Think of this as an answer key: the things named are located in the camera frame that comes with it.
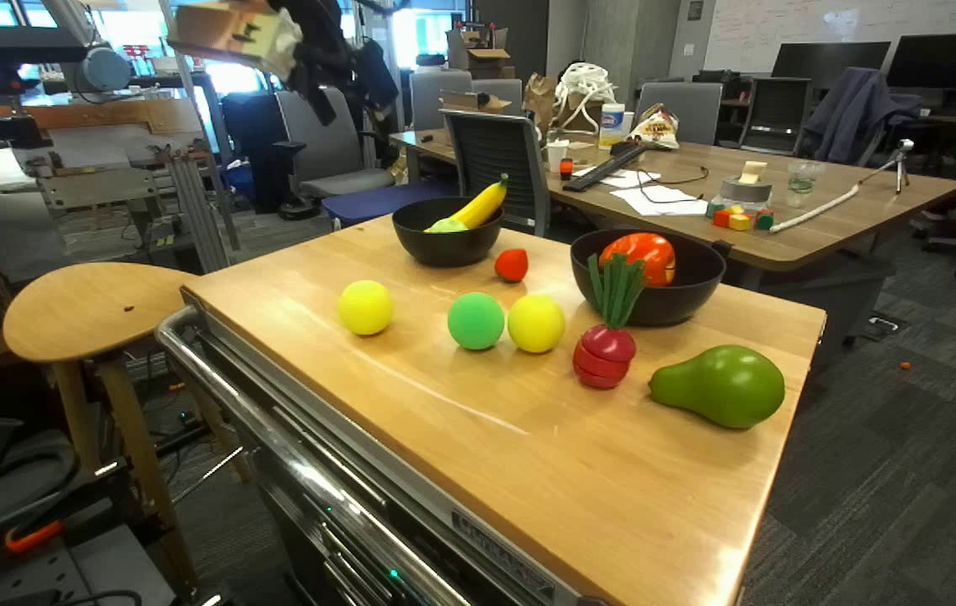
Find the small red tomato toy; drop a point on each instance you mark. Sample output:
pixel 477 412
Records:
pixel 511 265

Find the yellow banana toy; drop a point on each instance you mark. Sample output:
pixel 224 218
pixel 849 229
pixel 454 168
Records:
pixel 477 210

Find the red orange bell pepper toy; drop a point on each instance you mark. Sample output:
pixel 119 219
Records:
pixel 651 255

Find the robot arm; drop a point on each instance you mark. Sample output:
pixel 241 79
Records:
pixel 332 60

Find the green foam ball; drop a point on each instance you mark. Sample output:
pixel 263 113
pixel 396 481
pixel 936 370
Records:
pixel 477 320

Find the yellow ball behind green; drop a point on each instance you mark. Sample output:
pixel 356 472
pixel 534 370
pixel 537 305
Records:
pixel 537 325

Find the near black bowl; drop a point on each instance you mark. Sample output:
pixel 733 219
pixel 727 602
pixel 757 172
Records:
pixel 415 235

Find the black bowl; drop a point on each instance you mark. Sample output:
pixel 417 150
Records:
pixel 699 266
pixel 415 235

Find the red radish toy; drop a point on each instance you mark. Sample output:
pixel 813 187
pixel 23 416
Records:
pixel 607 349

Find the grey office chair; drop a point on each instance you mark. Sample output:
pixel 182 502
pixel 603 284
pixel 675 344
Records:
pixel 502 145

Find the white paper sheet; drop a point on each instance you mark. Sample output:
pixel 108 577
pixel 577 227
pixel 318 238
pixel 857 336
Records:
pixel 657 201

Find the far black bowl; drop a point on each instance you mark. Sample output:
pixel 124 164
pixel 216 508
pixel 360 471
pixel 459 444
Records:
pixel 699 266

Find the coloured toy blocks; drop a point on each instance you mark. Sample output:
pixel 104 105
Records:
pixel 741 219

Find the green pear toy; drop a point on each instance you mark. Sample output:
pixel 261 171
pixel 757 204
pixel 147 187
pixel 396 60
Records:
pixel 726 386

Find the left wooden desk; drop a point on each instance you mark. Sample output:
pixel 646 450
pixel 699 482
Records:
pixel 842 207

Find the clear plastic container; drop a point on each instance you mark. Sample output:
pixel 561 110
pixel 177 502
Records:
pixel 803 178

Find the round wooden stool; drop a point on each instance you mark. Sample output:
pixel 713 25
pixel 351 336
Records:
pixel 90 316

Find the yellow ball near handle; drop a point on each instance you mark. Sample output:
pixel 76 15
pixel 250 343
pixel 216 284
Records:
pixel 363 307

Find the steel cart handle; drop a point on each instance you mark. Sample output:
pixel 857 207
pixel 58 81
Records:
pixel 336 542

